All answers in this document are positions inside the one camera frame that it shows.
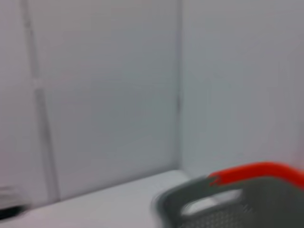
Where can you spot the grey-green perforated storage bin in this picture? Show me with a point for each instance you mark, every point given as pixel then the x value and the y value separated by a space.
pixel 237 209

